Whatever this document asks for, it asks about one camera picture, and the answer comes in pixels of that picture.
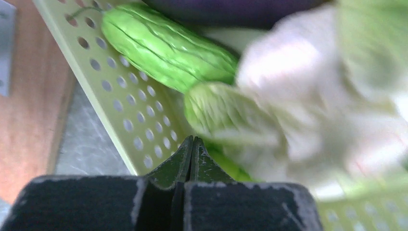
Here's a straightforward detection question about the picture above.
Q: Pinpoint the dark purple eggplant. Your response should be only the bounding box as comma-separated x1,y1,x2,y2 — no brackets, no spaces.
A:
144,0,325,29

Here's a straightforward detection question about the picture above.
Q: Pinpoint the white cauliflower with leaves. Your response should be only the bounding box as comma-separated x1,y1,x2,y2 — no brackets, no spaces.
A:
184,0,408,187

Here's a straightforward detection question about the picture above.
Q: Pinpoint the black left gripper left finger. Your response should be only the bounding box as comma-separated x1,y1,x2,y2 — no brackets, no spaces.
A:
146,136,194,188

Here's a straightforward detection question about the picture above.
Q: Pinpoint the brown cardboard piece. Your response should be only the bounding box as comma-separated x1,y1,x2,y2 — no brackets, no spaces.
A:
0,0,75,203

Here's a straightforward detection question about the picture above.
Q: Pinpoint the light green bitter gourd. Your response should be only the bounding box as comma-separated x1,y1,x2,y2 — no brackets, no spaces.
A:
101,2,238,93

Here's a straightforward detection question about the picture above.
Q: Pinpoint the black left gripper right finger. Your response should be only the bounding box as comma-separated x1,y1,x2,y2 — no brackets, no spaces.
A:
191,137,234,183

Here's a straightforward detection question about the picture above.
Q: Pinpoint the light green plastic tray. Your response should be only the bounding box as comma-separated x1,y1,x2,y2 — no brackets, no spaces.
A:
35,0,408,231

